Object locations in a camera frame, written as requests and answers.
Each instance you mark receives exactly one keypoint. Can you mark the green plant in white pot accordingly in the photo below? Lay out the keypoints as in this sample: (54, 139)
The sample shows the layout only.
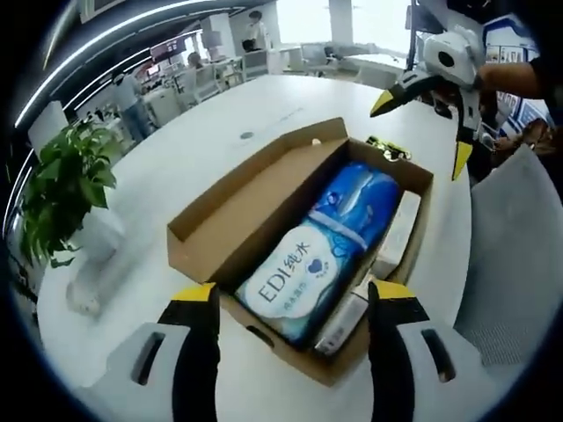
(66, 176)

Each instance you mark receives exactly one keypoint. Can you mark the long ceiling light strip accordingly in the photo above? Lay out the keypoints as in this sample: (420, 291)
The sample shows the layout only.
(66, 74)

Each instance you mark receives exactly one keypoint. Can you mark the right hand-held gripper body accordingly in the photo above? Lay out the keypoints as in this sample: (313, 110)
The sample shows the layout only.
(453, 57)

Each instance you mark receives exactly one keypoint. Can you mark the small white patterned cup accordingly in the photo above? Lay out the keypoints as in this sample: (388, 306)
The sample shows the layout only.
(85, 299)

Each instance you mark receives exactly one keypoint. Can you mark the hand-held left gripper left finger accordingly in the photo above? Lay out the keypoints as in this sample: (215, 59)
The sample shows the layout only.
(193, 360)

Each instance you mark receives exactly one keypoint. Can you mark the blue wall poster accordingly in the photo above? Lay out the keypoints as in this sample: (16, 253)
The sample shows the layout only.
(506, 39)

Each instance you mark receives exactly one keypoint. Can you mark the hanging display screen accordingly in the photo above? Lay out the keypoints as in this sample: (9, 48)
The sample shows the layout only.
(165, 48)

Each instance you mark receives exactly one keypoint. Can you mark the brown cardboard shoe box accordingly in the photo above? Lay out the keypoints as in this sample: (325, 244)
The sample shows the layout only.
(246, 220)

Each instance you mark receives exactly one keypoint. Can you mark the blue white wipes soft item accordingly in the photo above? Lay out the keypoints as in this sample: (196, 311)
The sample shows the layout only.
(290, 285)

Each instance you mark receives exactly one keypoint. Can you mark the grey mesh office chair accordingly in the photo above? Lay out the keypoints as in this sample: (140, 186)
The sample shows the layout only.
(510, 264)

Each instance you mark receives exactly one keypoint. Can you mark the white toothpaste carton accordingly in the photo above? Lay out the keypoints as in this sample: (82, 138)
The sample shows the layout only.
(398, 233)

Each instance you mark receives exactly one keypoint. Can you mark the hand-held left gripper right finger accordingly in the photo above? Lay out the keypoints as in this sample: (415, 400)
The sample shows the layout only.
(391, 360)

